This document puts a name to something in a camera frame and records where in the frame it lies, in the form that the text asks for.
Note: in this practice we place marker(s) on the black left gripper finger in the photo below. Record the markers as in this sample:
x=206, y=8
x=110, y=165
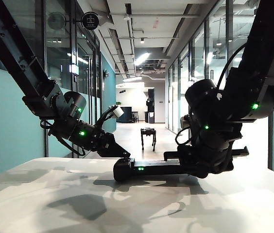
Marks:
x=116, y=149

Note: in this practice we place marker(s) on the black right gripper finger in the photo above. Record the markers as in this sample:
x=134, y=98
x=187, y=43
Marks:
x=189, y=168
x=223, y=167

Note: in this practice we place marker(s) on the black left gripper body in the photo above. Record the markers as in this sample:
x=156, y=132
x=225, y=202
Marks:
x=100, y=140

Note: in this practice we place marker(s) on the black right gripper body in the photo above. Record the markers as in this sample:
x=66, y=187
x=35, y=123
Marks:
x=207, y=154

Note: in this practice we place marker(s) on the black remote control with sticker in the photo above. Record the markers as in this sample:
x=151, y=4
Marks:
x=156, y=168

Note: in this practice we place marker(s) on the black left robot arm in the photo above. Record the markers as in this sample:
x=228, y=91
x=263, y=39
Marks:
x=18, y=58

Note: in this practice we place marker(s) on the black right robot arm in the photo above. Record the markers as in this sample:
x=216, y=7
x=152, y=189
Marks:
x=248, y=85

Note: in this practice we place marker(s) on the black quadruped robot dog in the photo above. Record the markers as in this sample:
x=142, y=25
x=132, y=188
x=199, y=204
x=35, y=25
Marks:
x=148, y=132

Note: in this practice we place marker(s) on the dark bar counter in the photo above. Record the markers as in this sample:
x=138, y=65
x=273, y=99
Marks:
x=128, y=115

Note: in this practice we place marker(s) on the dark bar stool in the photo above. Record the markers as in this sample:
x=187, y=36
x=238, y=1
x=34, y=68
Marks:
x=135, y=116

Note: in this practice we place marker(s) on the long linear ceiling light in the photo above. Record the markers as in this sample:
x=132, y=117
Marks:
x=142, y=59

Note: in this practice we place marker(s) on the small ceiling spot lamp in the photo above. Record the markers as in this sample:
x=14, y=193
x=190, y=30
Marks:
x=142, y=41

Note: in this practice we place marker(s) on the round black hanging sign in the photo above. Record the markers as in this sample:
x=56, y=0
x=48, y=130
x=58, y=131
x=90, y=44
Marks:
x=90, y=21

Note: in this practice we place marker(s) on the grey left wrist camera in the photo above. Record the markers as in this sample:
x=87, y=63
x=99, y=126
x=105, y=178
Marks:
x=118, y=112

